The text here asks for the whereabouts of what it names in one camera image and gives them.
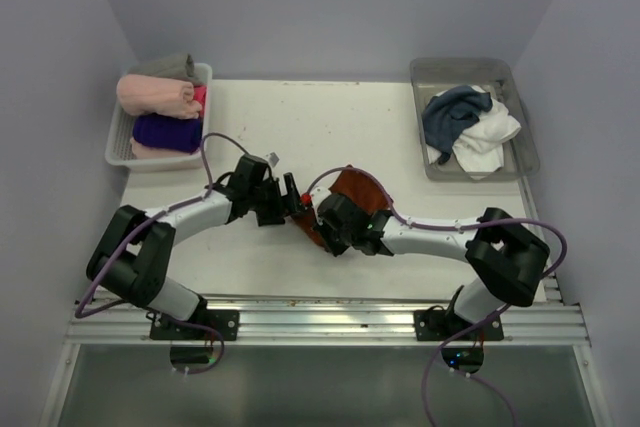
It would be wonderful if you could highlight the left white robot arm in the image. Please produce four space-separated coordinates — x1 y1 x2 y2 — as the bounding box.
76 154 304 340

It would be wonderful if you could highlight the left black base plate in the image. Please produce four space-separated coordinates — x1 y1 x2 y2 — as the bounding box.
146 308 240 341

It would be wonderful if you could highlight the grey rolled towel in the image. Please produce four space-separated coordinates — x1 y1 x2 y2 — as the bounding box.
128 53 204 86

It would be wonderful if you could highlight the white plastic basket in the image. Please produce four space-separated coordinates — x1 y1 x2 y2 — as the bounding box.
105 64 212 172

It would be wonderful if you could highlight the purple rolled towel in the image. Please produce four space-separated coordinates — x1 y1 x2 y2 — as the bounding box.
132 114 203 153

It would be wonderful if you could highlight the purple cable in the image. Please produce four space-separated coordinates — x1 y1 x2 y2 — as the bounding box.
305 168 569 427
73 133 254 374

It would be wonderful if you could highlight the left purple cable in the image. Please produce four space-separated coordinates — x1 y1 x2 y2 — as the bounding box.
73 133 254 374

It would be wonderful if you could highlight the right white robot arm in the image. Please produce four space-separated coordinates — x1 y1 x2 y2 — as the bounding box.
310 188 550 340

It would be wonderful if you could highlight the hot pink rolled towel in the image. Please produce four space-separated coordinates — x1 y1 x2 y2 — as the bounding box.
193 85 207 118

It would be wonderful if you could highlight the clear plastic bin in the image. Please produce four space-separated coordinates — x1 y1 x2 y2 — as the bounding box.
409 57 540 182

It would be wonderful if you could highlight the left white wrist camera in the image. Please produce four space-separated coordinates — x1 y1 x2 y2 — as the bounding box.
266 152 279 167

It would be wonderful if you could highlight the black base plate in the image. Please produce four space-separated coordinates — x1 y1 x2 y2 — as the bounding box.
413 295 505 342
146 308 240 341

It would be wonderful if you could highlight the white crumpled towel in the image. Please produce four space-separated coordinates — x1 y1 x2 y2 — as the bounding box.
426 85 521 177

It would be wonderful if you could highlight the blue grey towel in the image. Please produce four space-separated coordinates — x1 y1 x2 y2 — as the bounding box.
421 85 493 165

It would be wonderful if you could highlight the light pink rolled towel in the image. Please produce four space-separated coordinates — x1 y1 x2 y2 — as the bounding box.
116 74 202 119

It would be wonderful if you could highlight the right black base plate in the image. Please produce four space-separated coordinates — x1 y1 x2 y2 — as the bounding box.
413 295 505 342

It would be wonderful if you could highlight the aluminium mounting rail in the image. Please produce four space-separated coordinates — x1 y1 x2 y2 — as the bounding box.
65 297 590 347

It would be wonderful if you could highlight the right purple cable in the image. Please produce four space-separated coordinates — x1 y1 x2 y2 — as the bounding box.
305 168 569 427

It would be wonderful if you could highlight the brown rust towel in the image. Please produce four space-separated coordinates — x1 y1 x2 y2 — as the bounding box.
293 170 390 251

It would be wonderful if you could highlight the pale pink lower towel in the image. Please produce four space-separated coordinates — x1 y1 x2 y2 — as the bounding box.
130 137 200 160

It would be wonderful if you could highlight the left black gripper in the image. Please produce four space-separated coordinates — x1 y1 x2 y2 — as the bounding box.
248 173 308 226

